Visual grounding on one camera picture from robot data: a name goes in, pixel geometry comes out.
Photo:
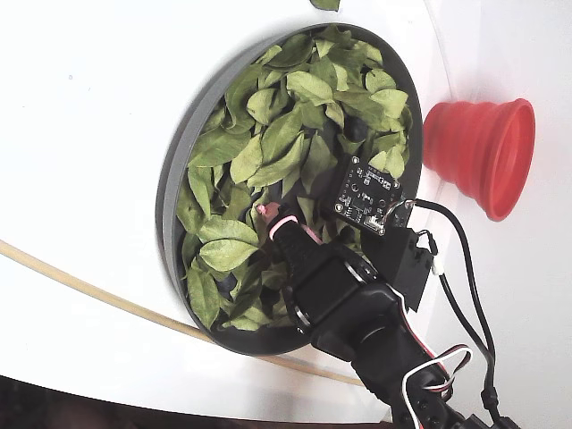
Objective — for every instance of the stray green leaf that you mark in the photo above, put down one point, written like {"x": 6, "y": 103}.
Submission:
{"x": 326, "y": 3}

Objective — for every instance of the green leaves pile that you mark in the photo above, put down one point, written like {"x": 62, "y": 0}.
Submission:
{"x": 277, "y": 134}

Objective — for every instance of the red collapsible silicone cup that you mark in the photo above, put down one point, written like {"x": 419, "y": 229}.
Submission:
{"x": 473, "y": 152}

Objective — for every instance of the grey round bowl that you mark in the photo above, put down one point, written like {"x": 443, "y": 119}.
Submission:
{"x": 179, "y": 147}

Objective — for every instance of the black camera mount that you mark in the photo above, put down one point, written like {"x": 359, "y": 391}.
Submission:
{"x": 402, "y": 263}

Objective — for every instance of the beige thin curved strip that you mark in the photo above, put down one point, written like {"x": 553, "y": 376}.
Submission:
{"x": 111, "y": 300}

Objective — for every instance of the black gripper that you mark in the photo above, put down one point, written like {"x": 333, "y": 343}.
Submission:
{"x": 323, "y": 281}

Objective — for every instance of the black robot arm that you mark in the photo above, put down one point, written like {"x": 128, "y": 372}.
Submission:
{"x": 380, "y": 339}

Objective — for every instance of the black camera circuit board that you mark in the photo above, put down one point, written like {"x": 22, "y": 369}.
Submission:
{"x": 366, "y": 196}

